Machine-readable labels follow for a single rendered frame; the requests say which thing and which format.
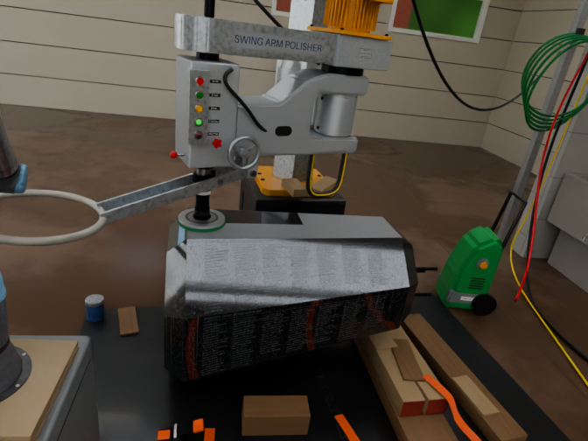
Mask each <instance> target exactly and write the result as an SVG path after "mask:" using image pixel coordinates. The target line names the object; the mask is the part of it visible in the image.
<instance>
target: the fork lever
mask: <svg viewBox="0 0 588 441"><path fill-rule="evenodd" d="M234 163H235V164H237V165H239V166H242V158H239V159H236V160H234ZM211 170H215V177H212V178H208V179H205V180H202V181H200V182H196V183H194V182H193V174H192V173H191V174H187V175H185V176H182V177H179V178H174V179H171V180H168V181H165V182H162V183H159V184H156V185H152V186H148V187H145V188H143V189H140V190H136V191H134V192H129V193H126V194H123V195H120V196H117V197H114V198H111V199H106V200H104V201H100V202H97V203H96V205H97V206H98V207H103V208H104V209H105V211H106V212H103V213H100V216H101V217H105V218H106V219H107V222H106V224H108V223H110V222H113V221H119V220H121V219H124V218H127V217H130V216H132V215H135V214H140V213H142V212H145V211H148V210H151V209H153V208H156V207H161V206H163V205H166V204H169V203H172V202H174V201H177V200H182V199H184V198H187V197H190V196H193V195H195V194H198V193H203V192H206V191H209V190H212V189H214V188H217V187H220V186H224V185H227V184H230V183H233V182H235V181H238V180H241V179H245V178H246V177H247V170H246V171H240V170H236V169H235V168H234V167H232V166H228V167H214V168H213V169H211ZM257 174H258V171H257ZM257 174H256V171H254V170H252V171H251V172H250V176H251V177H255V176H256V175H257Z"/></svg>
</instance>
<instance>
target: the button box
mask: <svg viewBox="0 0 588 441"><path fill-rule="evenodd" d="M198 76H201V77H203V78H204V80H205V83H204V85H203V86H201V87H200V86H197V85H196V83H195V79H196V78H197V77H198ZM209 88H210V71H209V70H201V69H191V68H188V69H187V111H186V143H187V144H188V145H189V144H207V133H208V111H209ZM198 90H200V91H202V92H203V93H204V98H203V99H202V100H197V99H196V98H195V93H196V92H197V91H198ZM197 104H201V105H202V106H203V108H204V110H203V112H202V113H200V114H198V113H196V112H195V110H194V108H195V106H196V105H197ZM198 117H200V118H201V119H202V120H203V124H202V125H201V126H200V127H197V126H196V125H195V124H194V120H195V119H196V118H198ZM197 130H200V131H201V132H202V134H203V137H202V138H201V139H199V140H198V139H195V138H194V132H195V131H197Z"/></svg>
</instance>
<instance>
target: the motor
mask: <svg viewBox="0 0 588 441"><path fill-rule="evenodd" d="M393 3H394V0H326V3H325V15H324V22H323V25H327V28H323V27H315V26H313V24H310V26H307V30H313V31H320V32H332V33H339V34H346V35H353V36H359V37H366V38H372V39H385V40H391V37H389V35H388V34H385V36H382V35H376V34H370V31H372V32H375V28H376V23H377V18H378V13H379V9H380V4H393Z"/></svg>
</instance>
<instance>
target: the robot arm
mask: <svg viewBox="0 0 588 441"><path fill-rule="evenodd" d="M27 181H28V168H27V166H26V165H25V164H19V163H18V161H17V159H16V157H15V154H14V151H13V149H12V146H11V141H10V139H9V136H8V133H7V130H6V128H5V125H4V120H3V118H2V115H1V112H0V193H12V194H14V193H24V192H25V190H26V187H27ZM21 372H22V359H21V356H20V353H19V352H18V350H17V349H16V348H15V347H14V346H13V344H12V343H11V341H10V335H9V325H8V315H7V304H6V289H5V286H4V280H3V276H2V274H1V272H0V394H1V393H3V392H4V391H5V390H6V389H8V388H9V387H10V386H11V385H12V384H13V383H14V382H15V381H16V380H17V379H18V377H19V376H20V375H21Z"/></svg>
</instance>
